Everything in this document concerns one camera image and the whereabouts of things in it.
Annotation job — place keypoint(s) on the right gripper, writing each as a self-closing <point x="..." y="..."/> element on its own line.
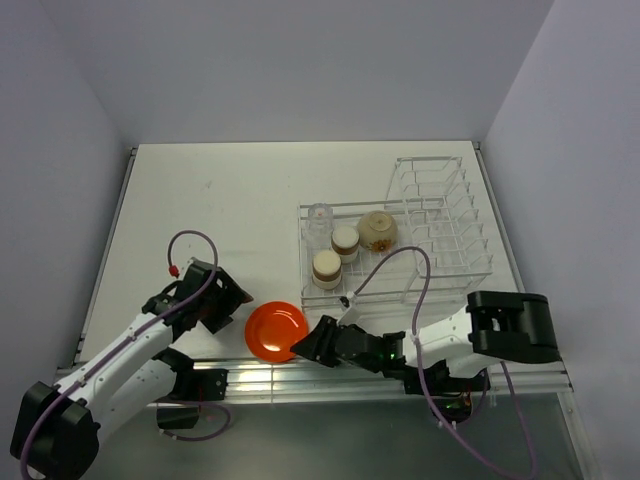
<point x="317" y="344"/>

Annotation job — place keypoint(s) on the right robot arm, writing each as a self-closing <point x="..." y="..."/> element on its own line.
<point x="446" y="356"/>

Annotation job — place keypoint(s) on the clear faceted glass tumbler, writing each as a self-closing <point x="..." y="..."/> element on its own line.
<point x="319" y="225"/>

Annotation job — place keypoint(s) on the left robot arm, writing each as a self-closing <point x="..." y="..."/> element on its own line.
<point x="60" y="427"/>

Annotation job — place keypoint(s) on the steel cup brown base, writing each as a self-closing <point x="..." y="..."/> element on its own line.
<point x="326" y="269"/>

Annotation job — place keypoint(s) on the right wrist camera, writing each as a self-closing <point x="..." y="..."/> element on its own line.
<point x="350" y="313"/>

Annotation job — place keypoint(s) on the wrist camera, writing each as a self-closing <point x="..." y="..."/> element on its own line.
<point x="350" y="313"/>
<point x="177" y="271"/>

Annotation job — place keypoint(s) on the aluminium front rail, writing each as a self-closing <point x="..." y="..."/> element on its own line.
<point x="250" y="381"/>

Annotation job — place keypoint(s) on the clear acrylic dish rack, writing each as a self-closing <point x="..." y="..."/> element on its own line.
<point x="441" y="241"/>

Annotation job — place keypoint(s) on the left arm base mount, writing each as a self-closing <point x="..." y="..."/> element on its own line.
<point x="196" y="392"/>

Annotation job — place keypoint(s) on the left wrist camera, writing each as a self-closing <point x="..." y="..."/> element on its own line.
<point x="177" y="271"/>

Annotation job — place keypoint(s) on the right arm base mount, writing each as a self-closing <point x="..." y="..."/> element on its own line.
<point x="458" y="399"/>

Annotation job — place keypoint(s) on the white ceramic bowl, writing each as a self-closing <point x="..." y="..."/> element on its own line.
<point x="378" y="231"/>

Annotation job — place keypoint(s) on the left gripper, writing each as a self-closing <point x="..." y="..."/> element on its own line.
<point x="231" y="296"/>

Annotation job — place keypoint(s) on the orange plate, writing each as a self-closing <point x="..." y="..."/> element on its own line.
<point x="272" y="329"/>

